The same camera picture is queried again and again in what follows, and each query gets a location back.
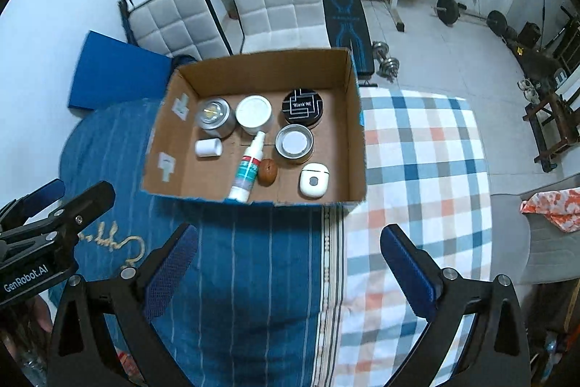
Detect white plastic cap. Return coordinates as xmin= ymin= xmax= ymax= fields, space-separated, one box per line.
xmin=194 ymin=137 xmax=223 ymax=158

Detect white green spray bottle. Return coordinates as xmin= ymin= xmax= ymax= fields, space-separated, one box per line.
xmin=227 ymin=132 xmax=265 ymax=203

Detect brown walnut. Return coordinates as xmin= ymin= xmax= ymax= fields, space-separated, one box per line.
xmin=258 ymin=159 xmax=278 ymax=186

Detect white earbuds case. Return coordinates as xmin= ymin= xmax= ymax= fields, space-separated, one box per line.
xmin=298 ymin=163 xmax=329 ymax=199

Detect grey sofa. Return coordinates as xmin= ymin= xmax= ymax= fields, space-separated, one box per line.
xmin=490 ymin=190 xmax=579 ymax=285

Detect blue striped bed sheet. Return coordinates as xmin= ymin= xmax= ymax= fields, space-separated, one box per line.
xmin=60 ymin=99 xmax=344 ymax=386

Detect orange floral cloth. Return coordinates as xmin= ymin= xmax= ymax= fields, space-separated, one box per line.
xmin=520 ymin=188 xmax=580 ymax=233

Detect blue foam pad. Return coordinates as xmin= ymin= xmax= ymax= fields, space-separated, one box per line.
xmin=68 ymin=32 xmax=173 ymax=111

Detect plaid checkered blanket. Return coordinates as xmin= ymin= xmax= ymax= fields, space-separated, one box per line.
xmin=311 ymin=86 xmax=495 ymax=387

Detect silver tin gold label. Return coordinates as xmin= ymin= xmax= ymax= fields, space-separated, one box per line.
xmin=195 ymin=97 xmax=237 ymax=139

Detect white round jar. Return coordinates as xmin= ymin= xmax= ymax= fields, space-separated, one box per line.
xmin=235 ymin=95 xmax=273 ymax=136

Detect dark wooden stool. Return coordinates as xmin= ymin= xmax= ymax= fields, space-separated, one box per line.
xmin=523 ymin=89 xmax=579 ymax=173

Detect grey tufted cushion left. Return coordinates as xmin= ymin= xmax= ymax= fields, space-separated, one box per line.
xmin=118 ymin=0 xmax=233 ymax=61

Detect cardboard milk box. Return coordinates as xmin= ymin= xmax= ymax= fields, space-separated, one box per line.
xmin=142 ymin=49 xmax=367 ymax=205

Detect silver tin white centre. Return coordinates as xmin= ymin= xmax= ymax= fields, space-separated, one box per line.
xmin=274 ymin=124 xmax=314 ymax=164

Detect black round tin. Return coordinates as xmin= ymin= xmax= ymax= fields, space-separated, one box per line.
xmin=281 ymin=87 xmax=323 ymax=129

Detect chrome dumbbell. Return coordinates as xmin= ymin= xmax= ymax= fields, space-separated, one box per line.
xmin=372 ymin=41 xmax=400 ymax=82

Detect barbell on floor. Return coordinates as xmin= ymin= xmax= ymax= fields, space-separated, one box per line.
xmin=434 ymin=0 xmax=508 ymax=37

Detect black weight bench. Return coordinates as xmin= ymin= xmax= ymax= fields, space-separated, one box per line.
xmin=323 ymin=0 xmax=374 ymax=81

